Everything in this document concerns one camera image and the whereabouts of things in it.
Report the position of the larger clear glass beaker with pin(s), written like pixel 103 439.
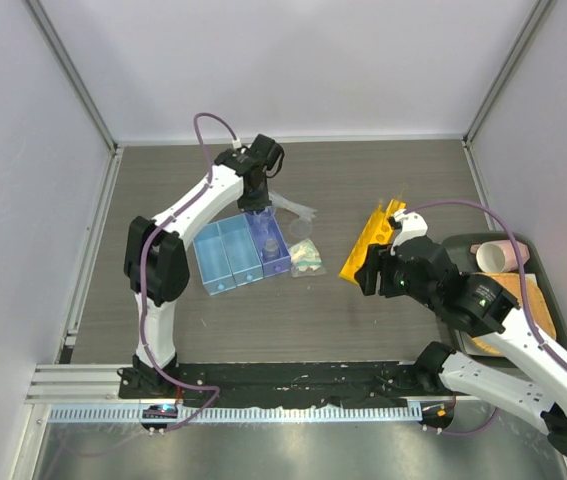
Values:
pixel 261 221

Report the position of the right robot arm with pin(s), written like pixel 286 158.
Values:
pixel 479 306

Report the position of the clear plastic pipettes bundle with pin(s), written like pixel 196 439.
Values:
pixel 302 211

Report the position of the yellow test tube rack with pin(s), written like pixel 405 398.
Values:
pixel 377 230

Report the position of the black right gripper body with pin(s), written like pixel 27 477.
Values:
pixel 393 278

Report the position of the white slotted cable duct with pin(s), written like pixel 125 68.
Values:
pixel 152 413

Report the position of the plastic bag with gloves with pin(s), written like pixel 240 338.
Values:
pixel 306 259

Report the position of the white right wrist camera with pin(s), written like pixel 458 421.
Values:
pixel 407 226

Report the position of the small clear glass beaker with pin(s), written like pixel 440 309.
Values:
pixel 270 250

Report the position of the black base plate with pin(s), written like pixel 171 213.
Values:
pixel 350 385

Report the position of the blue three-compartment organizer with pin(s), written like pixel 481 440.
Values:
pixel 229 254

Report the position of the pink paper cup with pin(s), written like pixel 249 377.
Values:
pixel 495 256

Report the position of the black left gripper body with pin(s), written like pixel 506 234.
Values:
pixel 256 201

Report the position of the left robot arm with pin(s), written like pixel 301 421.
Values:
pixel 155 261

